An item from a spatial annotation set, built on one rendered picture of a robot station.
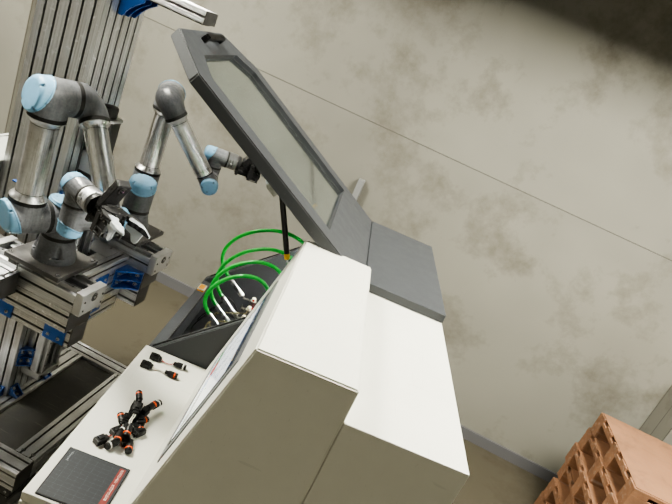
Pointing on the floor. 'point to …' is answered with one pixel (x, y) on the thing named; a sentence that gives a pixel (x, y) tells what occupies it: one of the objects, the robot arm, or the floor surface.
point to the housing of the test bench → (398, 391)
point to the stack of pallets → (613, 468)
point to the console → (274, 394)
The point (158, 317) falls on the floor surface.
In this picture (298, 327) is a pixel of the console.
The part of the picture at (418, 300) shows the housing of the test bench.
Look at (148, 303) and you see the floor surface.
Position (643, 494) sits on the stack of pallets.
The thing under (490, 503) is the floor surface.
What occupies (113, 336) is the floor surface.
